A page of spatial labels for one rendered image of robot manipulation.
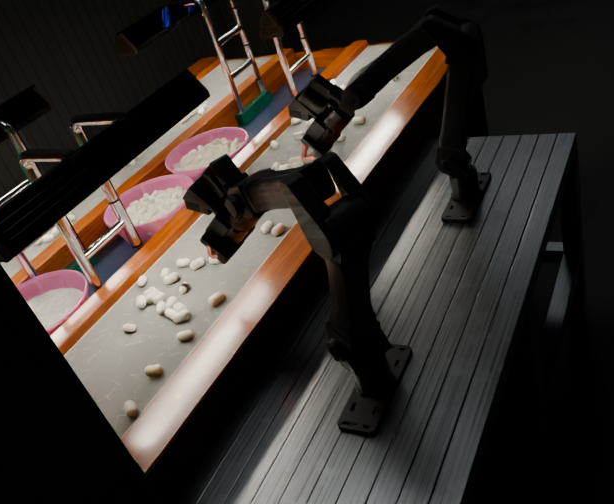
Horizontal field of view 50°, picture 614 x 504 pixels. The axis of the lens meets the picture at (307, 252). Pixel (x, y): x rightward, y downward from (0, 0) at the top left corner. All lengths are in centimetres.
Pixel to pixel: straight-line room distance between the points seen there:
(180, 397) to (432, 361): 45
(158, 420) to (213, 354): 16
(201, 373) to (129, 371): 19
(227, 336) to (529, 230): 67
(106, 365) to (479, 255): 79
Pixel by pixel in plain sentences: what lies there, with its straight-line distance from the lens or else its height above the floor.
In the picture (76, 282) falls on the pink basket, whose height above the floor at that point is 74.
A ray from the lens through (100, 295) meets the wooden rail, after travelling 155.
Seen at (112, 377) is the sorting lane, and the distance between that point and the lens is 135.
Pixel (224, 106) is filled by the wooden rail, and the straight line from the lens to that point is 232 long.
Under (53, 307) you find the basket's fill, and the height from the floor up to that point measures 73.
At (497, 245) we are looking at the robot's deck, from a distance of 143.
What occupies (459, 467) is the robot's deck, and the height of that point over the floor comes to 67.
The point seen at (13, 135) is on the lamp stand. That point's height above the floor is 108.
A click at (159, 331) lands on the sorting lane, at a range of 139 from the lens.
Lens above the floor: 152
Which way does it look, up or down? 33 degrees down
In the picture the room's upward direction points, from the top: 19 degrees counter-clockwise
